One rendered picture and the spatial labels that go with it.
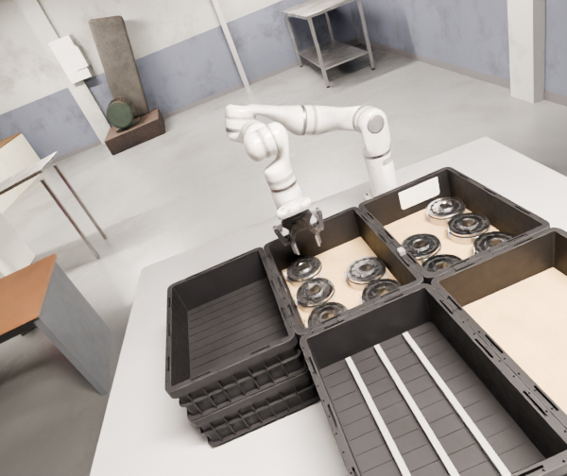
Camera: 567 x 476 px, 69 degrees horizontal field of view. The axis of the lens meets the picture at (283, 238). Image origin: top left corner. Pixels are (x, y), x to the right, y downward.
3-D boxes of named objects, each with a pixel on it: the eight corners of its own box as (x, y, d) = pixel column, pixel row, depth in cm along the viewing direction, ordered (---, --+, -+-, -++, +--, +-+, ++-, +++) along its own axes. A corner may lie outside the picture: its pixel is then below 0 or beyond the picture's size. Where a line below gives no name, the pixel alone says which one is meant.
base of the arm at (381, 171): (369, 195, 152) (359, 154, 144) (392, 185, 153) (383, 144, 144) (380, 205, 145) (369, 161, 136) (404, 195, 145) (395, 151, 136)
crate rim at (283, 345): (170, 291, 121) (166, 285, 120) (265, 251, 122) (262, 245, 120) (169, 401, 87) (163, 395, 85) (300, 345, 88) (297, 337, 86)
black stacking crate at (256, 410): (200, 338, 132) (183, 312, 125) (286, 300, 132) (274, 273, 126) (210, 452, 97) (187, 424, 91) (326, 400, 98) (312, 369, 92)
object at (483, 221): (440, 223, 113) (440, 221, 113) (475, 210, 113) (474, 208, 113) (460, 241, 105) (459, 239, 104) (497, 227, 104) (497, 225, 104)
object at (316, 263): (283, 266, 121) (283, 264, 121) (315, 252, 121) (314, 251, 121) (292, 285, 113) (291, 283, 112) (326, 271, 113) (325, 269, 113)
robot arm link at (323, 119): (299, 102, 131) (308, 108, 123) (376, 103, 138) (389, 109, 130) (297, 131, 136) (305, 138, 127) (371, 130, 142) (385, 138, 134)
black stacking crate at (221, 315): (185, 314, 126) (168, 287, 120) (275, 276, 127) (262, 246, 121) (190, 426, 92) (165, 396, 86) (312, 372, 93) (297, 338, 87)
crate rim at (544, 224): (357, 211, 122) (355, 204, 121) (449, 172, 123) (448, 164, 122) (428, 288, 88) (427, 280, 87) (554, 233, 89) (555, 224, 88)
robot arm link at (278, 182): (297, 171, 107) (266, 186, 106) (277, 115, 99) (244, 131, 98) (306, 179, 101) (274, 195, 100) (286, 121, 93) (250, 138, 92)
